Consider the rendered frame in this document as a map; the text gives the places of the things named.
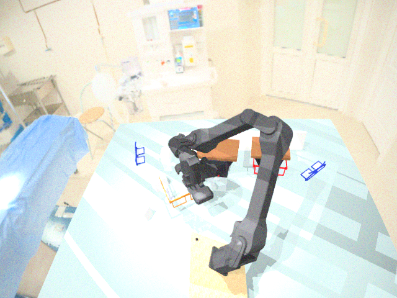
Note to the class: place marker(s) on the red glasses frame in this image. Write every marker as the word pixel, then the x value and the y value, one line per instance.
pixel 281 170

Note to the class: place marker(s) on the white flat rectangular panel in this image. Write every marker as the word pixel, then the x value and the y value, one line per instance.
pixel 245 139

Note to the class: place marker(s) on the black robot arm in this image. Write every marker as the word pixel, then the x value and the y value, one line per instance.
pixel 250 234

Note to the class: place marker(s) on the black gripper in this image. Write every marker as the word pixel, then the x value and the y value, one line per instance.
pixel 192 181

